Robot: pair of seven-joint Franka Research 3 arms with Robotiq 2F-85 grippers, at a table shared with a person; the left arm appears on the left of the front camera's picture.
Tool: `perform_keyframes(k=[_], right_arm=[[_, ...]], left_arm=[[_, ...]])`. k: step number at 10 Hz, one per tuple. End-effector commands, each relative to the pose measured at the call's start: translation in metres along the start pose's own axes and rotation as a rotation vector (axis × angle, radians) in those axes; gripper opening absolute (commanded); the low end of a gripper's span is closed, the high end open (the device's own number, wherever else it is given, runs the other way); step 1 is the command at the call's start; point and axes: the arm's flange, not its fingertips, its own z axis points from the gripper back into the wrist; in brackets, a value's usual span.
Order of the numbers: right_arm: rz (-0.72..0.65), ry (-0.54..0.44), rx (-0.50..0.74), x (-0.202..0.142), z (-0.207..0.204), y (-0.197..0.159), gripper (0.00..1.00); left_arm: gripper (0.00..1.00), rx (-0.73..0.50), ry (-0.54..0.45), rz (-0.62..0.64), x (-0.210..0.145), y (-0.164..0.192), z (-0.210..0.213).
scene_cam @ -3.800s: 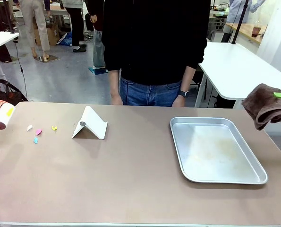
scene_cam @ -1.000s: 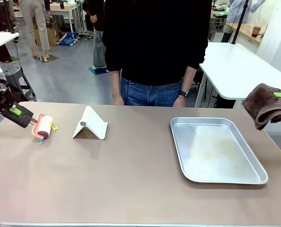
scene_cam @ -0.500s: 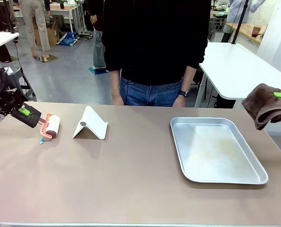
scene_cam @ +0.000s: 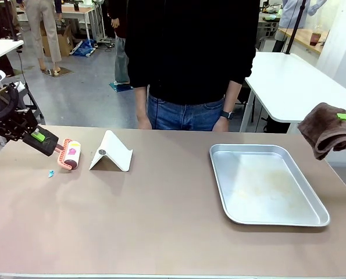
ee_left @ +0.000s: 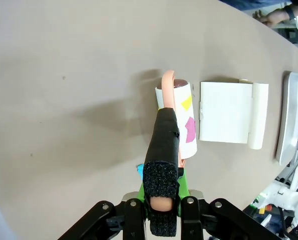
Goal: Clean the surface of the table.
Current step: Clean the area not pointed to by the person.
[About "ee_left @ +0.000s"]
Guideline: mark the black wrist watch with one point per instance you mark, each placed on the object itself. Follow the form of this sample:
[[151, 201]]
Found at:
[[290, 12]]

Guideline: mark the blue paper scrap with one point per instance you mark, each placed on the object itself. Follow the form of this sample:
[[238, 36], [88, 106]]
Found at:
[[140, 171]]

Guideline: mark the person hand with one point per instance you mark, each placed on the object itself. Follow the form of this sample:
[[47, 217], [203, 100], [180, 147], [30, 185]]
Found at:
[[274, 16]]

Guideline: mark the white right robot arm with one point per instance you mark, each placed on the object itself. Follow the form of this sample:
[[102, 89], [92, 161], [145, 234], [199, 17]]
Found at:
[[286, 200]]

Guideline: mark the white tray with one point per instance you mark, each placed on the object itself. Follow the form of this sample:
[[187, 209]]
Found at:
[[290, 117]]

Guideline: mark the dark blue clothing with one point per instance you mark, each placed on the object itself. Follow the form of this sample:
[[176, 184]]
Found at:
[[251, 3]]

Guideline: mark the white lint roller cover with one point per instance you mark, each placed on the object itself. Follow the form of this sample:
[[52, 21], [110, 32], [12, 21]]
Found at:
[[226, 115]]

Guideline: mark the pink lint roller black grip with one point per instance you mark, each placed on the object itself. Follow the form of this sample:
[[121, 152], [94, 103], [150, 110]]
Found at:
[[163, 150]]

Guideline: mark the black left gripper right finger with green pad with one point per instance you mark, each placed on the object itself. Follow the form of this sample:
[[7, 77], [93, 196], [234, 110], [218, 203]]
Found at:
[[214, 217]]

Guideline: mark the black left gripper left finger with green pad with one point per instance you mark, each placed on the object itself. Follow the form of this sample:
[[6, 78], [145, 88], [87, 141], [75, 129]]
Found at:
[[108, 220]]

